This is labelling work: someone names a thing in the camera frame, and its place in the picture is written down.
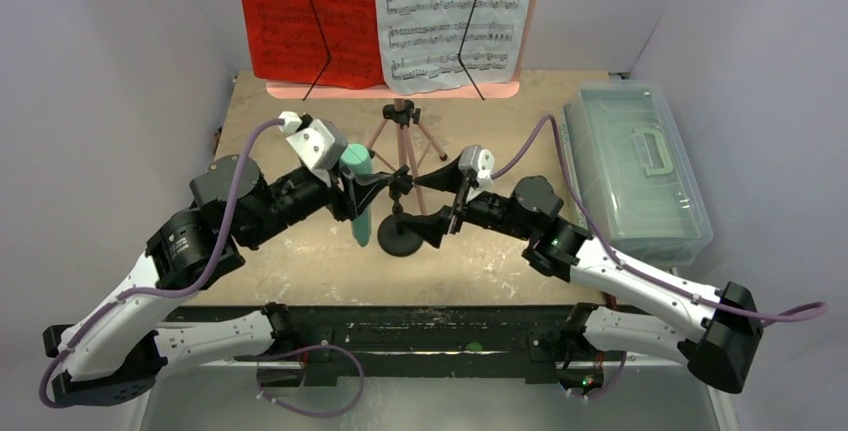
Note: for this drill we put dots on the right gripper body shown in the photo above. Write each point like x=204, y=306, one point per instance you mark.
x=458, y=204

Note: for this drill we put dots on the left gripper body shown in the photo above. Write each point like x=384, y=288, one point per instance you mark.
x=294, y=199

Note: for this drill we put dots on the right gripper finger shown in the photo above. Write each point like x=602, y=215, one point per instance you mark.
x=432, y=228
x=448, y=178

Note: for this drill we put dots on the teal toy microphone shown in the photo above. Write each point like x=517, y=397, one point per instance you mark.
x=357, y=158

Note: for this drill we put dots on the black microphone desk stand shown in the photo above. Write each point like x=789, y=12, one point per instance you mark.
x=392, y=237

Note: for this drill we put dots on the pink music stand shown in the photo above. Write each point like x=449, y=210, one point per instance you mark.
x=404, y=115

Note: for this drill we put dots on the red sheet music page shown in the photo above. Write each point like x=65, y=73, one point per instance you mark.
x=323, y=42

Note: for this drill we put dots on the white sheet music page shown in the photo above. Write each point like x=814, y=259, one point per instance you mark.
x=434, y=45

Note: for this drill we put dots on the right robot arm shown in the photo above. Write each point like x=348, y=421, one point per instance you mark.
x=629, y=269

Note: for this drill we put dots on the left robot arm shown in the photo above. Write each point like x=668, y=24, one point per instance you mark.
x=121, y=349

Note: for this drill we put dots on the clear plastic storage box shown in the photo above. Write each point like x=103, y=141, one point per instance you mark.
x=633, y=172

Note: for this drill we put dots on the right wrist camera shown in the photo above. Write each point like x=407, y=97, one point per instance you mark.
x=477, y=163

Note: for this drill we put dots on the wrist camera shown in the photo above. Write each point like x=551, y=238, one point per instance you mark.
x=477, y=163
x=318, y=143

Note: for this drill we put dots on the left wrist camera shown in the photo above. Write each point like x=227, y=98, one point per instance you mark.
x=318, y=143

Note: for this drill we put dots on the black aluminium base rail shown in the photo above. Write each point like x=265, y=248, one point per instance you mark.
x=534, y=343

